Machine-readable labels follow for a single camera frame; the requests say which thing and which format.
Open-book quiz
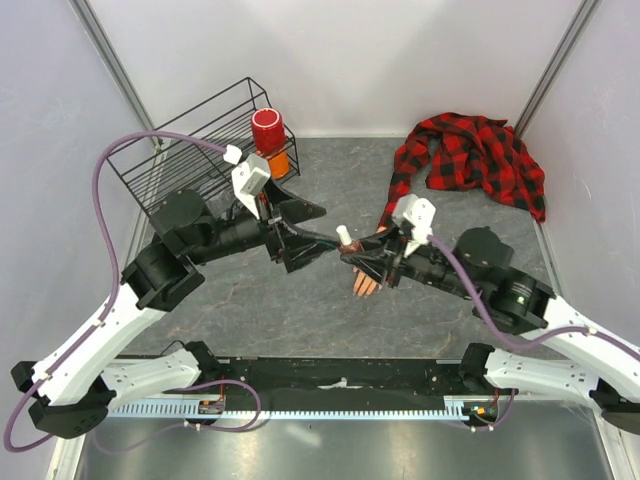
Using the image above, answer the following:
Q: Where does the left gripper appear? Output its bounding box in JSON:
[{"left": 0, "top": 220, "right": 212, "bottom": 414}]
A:
[{"left": 189, "top": 177, "right": 342, "bottom": 271}]

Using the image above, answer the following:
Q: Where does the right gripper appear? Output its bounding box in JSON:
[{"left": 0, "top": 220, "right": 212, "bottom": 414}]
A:
[{"left": 341, "top": 221, "right": 478, "bottom": 300}]

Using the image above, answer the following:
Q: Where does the glitter nail polish bottle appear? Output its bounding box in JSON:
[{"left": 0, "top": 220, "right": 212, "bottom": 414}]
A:
[{"left": 339, "top": 240, "right": 363, "bottom": 254}]

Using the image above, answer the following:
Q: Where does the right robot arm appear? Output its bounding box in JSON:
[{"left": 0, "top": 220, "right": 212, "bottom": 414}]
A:
[{"left": 337, "top": 226, "right": 639, "bottom": 434}]

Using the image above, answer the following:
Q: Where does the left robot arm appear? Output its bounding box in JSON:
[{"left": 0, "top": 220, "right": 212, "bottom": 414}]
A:
[{"left": 11, "top": 180, "right": 339, "bottom": 439}]

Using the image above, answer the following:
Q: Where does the mannequin hand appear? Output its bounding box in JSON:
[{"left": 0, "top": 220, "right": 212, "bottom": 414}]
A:
[{"left": 352, "top": 225, "right": 389, "bottom": 298}]

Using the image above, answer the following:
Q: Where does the orange cup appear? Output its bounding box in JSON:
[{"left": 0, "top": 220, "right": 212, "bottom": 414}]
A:
[{"left": 267, "top": 150, "right": 290, "bottom": 179}]

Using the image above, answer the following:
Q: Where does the red cup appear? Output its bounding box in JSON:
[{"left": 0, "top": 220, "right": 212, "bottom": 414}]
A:
[{"left": 251, "top": 108, "right": 286, "bottom": 153}]

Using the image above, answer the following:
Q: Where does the red plaid shirt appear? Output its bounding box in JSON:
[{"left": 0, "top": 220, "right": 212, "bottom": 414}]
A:
[{"left": 378, "top": 112, "right": 547, "bottom": 228}]

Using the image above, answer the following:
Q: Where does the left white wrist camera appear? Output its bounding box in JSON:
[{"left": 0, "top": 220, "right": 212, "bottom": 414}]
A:
[{"left": 223, "top": 145, "right": 271, "bottom": 220}]

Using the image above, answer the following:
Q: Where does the black wire rack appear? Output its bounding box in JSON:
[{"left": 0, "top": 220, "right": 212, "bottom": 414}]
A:
[{"left": 107, "top": 77, "right": 272, "bottom": 216}]

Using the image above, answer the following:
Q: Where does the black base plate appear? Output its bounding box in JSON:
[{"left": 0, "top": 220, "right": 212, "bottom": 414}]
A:
[{"left": 196, "top": 357, "right": 496, "bottom": 410}]

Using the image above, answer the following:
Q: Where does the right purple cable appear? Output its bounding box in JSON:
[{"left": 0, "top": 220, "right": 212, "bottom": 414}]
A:
[{"left": 427, "top": 234, "right": 640, "bottom": 364}]

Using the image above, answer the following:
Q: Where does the purple cable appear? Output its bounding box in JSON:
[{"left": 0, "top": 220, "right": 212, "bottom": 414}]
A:
[
  {"left": 2, "top": 130, "right": 229, "bottom": 451},
  {"left": 427, "top": 234, "right": 640, "bottom": 364}
]

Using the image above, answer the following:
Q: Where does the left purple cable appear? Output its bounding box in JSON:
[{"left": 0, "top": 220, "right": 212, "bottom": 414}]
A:
[{"left": 2, "top": 130, "right": 229, "bottom": 451}]

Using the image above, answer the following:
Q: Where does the slotted cable duct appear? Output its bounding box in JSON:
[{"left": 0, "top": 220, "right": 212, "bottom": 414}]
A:
[{"left": 109, "top": 396, "right": 497, "bottom": 421}]

